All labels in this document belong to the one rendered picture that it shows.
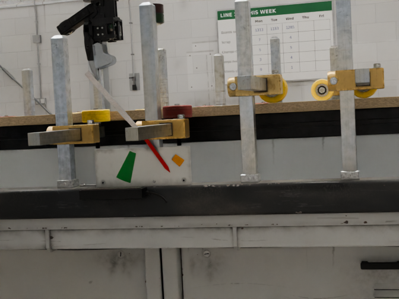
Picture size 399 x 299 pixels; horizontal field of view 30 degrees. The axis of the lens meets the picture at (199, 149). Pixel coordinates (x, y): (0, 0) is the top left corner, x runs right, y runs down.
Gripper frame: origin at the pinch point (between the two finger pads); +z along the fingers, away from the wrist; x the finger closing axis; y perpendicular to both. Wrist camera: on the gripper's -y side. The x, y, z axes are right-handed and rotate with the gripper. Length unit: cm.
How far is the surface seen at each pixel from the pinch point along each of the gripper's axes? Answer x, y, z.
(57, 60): 5.9, -12.5, -4.9
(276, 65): 115, 33, -4
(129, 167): 4.9, 6.0, 24.3
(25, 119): 25.1, -32.4, 10.2
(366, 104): 25, 67, 12
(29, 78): 115, -73, -7
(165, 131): -0.8, 18.0, 15.3
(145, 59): 5.9, 11.9, -3.4
